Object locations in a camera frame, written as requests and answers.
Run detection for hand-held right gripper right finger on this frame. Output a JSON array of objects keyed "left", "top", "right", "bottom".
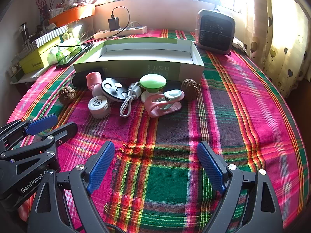
[{"left": 197, "top": 141, "right": 284, "bottom": 233}]

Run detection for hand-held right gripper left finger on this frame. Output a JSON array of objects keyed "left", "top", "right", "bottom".
[{"left": 29, "top": 141, "right": 115, "bottom": 233}]

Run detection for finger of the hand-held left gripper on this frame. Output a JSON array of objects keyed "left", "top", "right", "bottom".
[
  {"left": 0, "top": 122, "right": 78, "bottom": 175},
  {"left": 0, "top": 115, "right": 59, "bottom": 148}
]

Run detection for brown walnut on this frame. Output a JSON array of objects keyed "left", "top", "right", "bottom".
[
  {"left": 58, "top": 86, "right": 76, "bottom": 105},
  {"left": 181, "top": 78, "right": 199, "bottom": 101}
]

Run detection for white round jar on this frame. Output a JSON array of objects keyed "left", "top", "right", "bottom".
[{"left": 88, "top": 97, "right": 111, "bottom": 119}]

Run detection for black bike light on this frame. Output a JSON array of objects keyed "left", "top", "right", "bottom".
[{"left": 72, "top": 67, "right": 105, "bottom": 88}]

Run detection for black white disc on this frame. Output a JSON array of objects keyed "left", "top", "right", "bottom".
[{"left": 101, "top": 78, "right": 130, "bottom": 102}]

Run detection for pink white mini gadget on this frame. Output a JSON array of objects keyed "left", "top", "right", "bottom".
[{"left": 86, "top": 71, "right": 104, "bottom": 97}]

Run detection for pink mint clip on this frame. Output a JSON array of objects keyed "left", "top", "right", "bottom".
[{"left": 145, "top": 90, "right": 184, "bottom": 117}]

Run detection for white cable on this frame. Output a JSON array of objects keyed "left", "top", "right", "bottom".
[{"left": 120, "top": 82, "right": 142, "bottom": 117}]

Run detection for green mushroom massager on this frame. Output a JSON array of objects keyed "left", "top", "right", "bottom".
[{"left": 139, "top": 74, "right": 166, "bottom": 103}]

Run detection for green white cardboard box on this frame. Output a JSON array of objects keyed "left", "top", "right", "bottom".
[{"left": 73, "top": 38, "right": 204, "bottom": 83}]

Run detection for pink green plaid blanket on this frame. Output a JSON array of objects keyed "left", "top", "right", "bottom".
[{"left": 7, "top": 28, "right": 311, "bottom": 233}]

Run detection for white side shelf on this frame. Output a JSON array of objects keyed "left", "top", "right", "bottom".
[{"left": 10, "top": 67, "right": 50, "bottom": 85}]

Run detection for dark green small box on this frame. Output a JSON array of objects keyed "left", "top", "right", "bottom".
[{"left": 9, "top": 65, "right": 25, "bottom": 82}]

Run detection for yellow-green box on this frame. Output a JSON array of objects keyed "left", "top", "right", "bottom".
[{"left": 19, "top": 37, "right": 61, "bottom": 74}]

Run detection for green tissue pack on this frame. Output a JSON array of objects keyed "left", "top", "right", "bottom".
[{"left": 47, "top": 46, "right": 73, "bottom": 65}]

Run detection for black smartphone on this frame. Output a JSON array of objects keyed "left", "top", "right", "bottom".
[{"left": 55, "top": 43, "right": 95, "bottom": 69}]

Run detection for striped gift box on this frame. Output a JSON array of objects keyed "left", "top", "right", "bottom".
[{"left": 11, "top": 25, "right": 70, "bottom": 65}]

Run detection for glass jar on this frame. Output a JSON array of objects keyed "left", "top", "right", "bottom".
[{"left": 18, "top": 23, "right": 30, "bottom": 45}]

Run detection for orange tray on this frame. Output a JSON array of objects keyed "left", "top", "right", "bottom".
[{"left": 49, "top": 3, "right": 96, "bottom": 27}]

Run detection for white power strip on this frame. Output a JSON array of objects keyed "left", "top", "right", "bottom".
[{"left": 93, "top": 26, "right": 147, "bottom": 39}]

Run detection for black charger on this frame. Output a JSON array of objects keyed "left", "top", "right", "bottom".
[{"left": 108, "top": 17, "right": 120, "bottom": 31}]

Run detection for red flower branches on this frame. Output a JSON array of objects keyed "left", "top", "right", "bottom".
[{"left": 30, "top": 0, "right": 49, "bottom": 20}]

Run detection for pink black space heater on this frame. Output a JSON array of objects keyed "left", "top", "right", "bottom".
[{"left": 194, "top": 8, "right": 236, "bottom": 55}]

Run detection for heart print curtain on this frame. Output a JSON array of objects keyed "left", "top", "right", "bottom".
[{"left": 243, "top": 0, "right": 311, "bottom": 97}]

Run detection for black charger cable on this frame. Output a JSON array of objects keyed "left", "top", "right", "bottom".
[{"left": 55, "top": 6, "right": 132, "bottom": 48}]

